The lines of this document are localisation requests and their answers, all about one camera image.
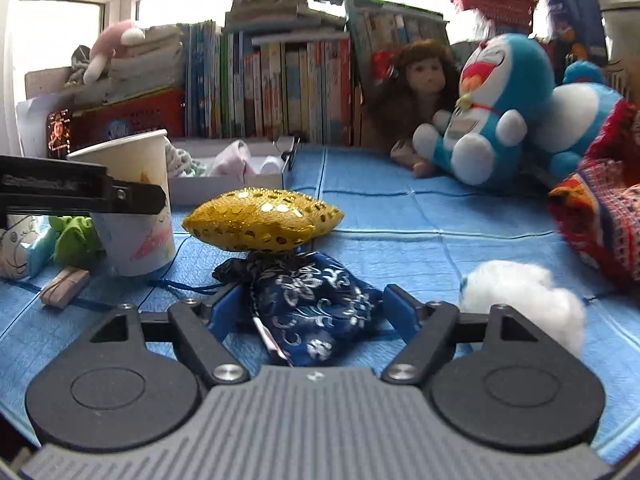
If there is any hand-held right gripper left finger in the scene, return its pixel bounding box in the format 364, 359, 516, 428
89, 282, 249, 386

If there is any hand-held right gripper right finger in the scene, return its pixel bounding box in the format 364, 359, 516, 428
381, 284, 541, 386

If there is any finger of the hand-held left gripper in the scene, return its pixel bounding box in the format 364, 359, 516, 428
106, 180, 168, 215

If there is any green cloth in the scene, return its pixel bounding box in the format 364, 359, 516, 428
49, 215, 104, 269

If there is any blue floral pouch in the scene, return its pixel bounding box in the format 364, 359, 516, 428
212, 251, 385, 367

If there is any white shallow cardboard box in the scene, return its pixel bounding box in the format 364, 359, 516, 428
167, 136, 301, 206

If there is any paper cup with colourful drawing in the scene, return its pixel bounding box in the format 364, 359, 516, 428
67, 129, 177, 277

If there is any smartphone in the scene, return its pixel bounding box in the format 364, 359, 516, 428
46, 107, 74, 159

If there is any white paper sheet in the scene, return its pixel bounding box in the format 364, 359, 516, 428
15, 97, 51, 158

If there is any light blue cloth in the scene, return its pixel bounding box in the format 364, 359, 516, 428
27, 232, 57, 277

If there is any paper cup with black drawing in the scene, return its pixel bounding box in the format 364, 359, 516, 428
0, 215, 42, 279

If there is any large red plastic basket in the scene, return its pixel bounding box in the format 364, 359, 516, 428
72, 89, 187, 148

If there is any gold sequined pouch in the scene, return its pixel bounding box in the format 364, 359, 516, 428
181, 187, 345, 253

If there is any pink block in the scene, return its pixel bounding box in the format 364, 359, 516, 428
40, 267, 92, 307

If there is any white fluffy plush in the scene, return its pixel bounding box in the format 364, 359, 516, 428
459, 260, 587, 358

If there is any grey cloth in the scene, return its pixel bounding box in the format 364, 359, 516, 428
67, 45, 94, 86

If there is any stack of magazines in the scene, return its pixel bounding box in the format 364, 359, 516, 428
75, 25, 187, 107

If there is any pink white plush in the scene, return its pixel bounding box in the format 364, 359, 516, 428
82, 20, 146, 85

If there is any binder clip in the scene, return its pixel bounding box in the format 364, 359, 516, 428
280, 135, 302, 169

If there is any row of books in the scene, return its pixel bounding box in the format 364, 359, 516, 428
182, 0, 451, 148

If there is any brown-haired doll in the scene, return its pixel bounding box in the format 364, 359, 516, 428
367, 40, 461, 179

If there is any red patterned knitted cloth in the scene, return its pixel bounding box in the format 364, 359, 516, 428
547, 100, 640, 288

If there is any blue white cat plush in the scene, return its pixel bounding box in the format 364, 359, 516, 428
412, 34, 556, 186

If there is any blue white round plush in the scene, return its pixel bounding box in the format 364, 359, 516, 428
530, 60, 626, 186

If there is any small red plastic basket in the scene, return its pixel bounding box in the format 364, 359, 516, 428
450, 0, 538, 23

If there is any blue printed box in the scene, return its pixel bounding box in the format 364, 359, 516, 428
537, 0, 608, 66

